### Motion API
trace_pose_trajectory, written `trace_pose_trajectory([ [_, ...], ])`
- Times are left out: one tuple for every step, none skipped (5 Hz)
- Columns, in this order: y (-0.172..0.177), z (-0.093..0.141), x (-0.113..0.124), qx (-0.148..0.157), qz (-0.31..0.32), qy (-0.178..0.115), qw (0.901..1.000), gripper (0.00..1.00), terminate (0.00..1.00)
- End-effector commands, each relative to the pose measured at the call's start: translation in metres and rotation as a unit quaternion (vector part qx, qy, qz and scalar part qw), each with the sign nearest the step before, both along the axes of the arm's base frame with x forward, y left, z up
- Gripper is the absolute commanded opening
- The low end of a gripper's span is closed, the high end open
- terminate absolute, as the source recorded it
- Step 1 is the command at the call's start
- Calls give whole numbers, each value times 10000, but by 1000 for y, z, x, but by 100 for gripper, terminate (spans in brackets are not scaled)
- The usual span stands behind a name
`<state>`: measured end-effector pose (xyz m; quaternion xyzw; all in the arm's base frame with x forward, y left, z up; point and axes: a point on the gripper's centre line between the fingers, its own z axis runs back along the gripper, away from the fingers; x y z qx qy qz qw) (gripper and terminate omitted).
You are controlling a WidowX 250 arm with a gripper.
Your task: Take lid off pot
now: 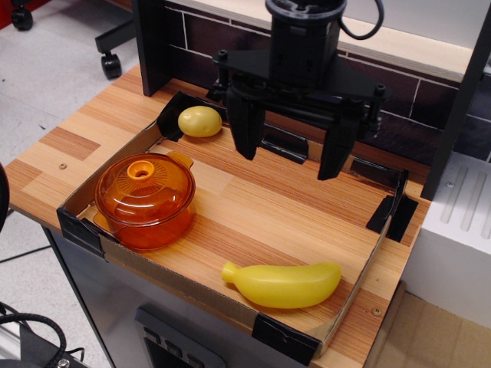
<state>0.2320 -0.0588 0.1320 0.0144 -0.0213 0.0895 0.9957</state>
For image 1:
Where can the white toy sink unit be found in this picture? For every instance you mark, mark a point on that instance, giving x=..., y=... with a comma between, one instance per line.
x=450, y=263

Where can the orange transparent plastic pot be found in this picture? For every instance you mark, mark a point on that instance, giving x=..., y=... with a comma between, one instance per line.
x=156, y=236

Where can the cardboard fence with black tape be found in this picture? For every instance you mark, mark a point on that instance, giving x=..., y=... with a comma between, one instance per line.
x=267, y=211

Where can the orange transparent pot lid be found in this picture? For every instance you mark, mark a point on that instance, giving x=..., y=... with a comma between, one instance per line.
x=143, y=190

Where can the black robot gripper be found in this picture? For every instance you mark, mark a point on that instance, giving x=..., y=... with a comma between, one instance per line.
x=300, y=75

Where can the black vertical post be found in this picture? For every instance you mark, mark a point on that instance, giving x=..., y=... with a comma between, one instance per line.
x=458, y=112
x=152, y=44

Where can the toy oven control panel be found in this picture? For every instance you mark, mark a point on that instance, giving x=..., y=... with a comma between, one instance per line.
x=168, y=347

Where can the yellow toy potato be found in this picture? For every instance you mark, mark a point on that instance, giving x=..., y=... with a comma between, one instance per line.
x=199, y=121

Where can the black vertical post left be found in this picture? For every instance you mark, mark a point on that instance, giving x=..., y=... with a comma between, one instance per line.
x=152, y=44

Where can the black vertical post right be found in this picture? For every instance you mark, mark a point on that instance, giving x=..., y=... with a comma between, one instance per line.
x=458, y=112

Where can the black office chair base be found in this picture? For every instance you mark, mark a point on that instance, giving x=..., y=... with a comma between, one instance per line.
x=106, y=42

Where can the yellow toy banana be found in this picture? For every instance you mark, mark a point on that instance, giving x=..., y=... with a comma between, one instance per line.
x=284, y=287

